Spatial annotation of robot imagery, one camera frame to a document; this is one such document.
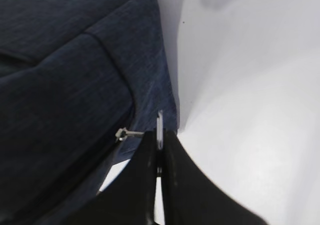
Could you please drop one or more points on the dark blue lunch bag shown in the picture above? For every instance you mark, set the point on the dark blue lunch bag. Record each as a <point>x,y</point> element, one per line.
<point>72,73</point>

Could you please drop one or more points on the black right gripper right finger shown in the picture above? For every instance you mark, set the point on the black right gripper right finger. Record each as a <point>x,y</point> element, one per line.
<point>190,198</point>

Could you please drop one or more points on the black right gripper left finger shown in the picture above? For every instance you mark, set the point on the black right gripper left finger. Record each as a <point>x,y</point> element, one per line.
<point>130,198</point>

